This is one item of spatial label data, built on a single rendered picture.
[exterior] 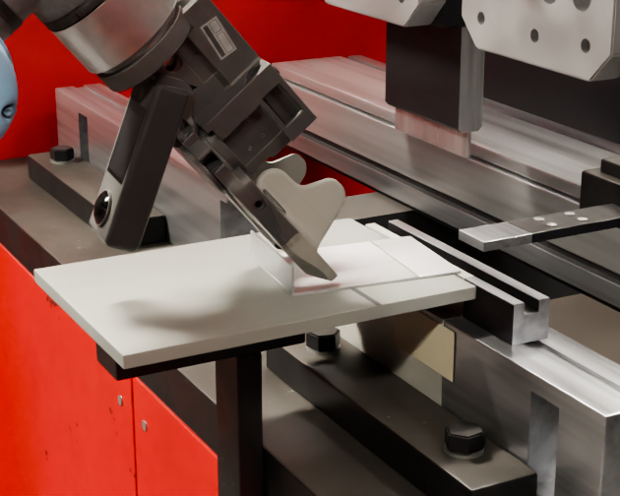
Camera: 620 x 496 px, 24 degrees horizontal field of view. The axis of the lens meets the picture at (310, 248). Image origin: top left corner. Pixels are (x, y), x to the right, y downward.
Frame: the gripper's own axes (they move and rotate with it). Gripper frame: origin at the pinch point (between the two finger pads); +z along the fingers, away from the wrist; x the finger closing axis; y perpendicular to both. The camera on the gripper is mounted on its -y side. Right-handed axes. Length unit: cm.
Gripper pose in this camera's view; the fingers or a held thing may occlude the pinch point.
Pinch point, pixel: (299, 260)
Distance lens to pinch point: 102.4
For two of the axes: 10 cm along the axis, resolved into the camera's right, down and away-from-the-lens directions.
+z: 6.0, 6.5, 4.7
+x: -3.7, -3.0, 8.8
